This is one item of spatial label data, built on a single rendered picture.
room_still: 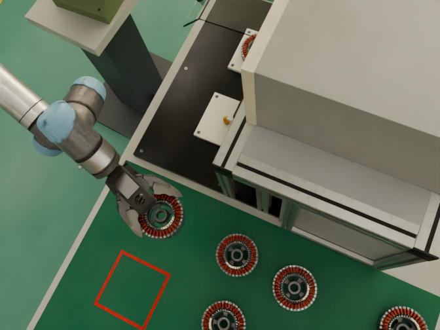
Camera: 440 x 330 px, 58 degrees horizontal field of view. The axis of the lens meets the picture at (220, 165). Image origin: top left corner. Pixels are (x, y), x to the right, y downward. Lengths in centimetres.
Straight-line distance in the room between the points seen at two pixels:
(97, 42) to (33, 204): 103
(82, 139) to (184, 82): 54
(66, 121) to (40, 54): 178
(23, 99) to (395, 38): 75
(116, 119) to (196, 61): 95
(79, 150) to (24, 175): 147
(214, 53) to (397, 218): 79
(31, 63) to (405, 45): 219
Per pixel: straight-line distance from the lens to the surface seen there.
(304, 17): 69
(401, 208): 80
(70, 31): 155
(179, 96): 126
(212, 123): 119
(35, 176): 226
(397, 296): 116
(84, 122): 84
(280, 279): 108
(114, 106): 221
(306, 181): 78
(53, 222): 215
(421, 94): 65
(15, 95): 99
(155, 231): 96
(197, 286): 113
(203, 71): 129
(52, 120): 81
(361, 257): 112
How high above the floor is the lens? 186
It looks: 71 degrees down
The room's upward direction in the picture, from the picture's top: 19 degrees counter-clockwise
